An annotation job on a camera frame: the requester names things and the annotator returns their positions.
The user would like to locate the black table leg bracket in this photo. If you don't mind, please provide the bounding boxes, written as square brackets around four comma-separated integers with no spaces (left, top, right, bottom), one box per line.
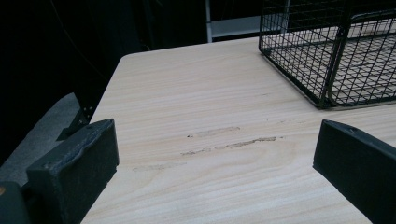
[55,105,94,142]

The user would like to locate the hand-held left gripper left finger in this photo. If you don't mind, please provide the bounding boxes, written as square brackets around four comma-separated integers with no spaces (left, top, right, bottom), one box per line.
[25,118,120,224]

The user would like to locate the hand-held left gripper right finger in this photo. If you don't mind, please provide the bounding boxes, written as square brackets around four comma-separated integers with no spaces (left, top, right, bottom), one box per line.
[312,119,396,224]

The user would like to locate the black wire basket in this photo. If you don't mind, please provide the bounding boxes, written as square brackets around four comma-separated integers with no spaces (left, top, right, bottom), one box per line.
[258,0,396,110]

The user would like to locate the grey metal stand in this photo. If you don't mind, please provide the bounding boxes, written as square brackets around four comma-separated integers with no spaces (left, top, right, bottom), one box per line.
[205,0,292,44]

